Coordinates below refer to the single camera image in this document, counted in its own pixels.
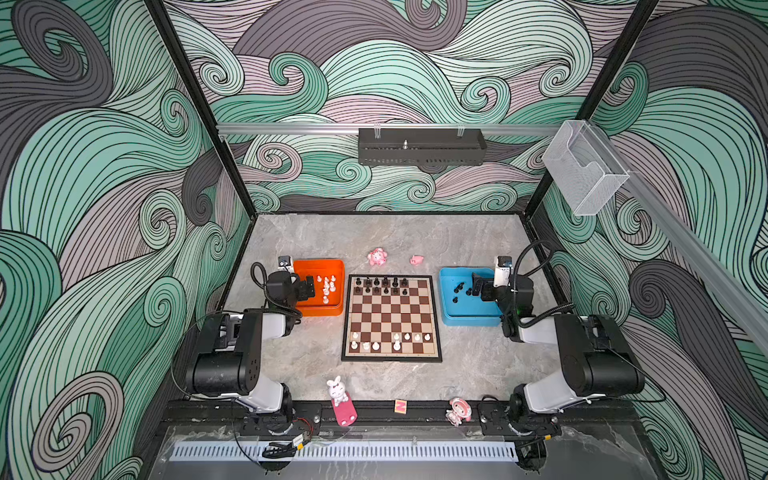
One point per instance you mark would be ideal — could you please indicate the blue plastic tray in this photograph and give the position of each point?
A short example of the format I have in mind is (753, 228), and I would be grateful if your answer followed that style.
(459, 307)

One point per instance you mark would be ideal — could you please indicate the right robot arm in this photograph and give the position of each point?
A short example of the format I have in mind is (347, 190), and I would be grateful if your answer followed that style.
(595, 360)

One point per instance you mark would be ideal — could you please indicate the wooden letter block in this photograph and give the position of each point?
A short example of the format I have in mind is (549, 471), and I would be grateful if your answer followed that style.
(400, 407)

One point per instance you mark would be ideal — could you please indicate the orange plastic tray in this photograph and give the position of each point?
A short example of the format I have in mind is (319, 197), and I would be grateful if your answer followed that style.
(328, 278)

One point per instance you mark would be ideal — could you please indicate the pink kitty toy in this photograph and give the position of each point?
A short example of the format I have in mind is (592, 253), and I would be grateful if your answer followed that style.
(377, 257)

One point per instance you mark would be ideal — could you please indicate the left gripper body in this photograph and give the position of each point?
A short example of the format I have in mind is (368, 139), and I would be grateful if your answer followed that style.
(304, 288)

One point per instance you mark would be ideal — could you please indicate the white slotted cable duct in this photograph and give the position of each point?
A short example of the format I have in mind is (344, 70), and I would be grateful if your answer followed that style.
(392, 451)

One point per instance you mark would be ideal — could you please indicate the white rabbit figure pink base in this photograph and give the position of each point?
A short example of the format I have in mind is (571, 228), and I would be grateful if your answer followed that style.
(343, 407)

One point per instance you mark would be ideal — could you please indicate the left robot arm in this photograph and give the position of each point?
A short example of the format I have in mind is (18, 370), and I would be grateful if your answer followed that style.
(227, 357)

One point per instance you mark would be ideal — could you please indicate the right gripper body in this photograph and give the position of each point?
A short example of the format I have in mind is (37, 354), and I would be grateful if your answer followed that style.
(486, 288)

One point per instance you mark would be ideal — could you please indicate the clear acrylic wall box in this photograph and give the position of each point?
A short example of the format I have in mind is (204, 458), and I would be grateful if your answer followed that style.
(585, 166)

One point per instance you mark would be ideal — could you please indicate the chess board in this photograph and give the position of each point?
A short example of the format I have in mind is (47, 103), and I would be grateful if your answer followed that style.
(391, 318)

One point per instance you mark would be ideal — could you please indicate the black wall shelf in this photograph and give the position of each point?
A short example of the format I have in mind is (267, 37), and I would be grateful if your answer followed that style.
(421, 147)

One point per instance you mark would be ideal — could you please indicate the pink haired doll figure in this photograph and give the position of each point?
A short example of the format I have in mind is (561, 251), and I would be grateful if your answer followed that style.
(459, 412)

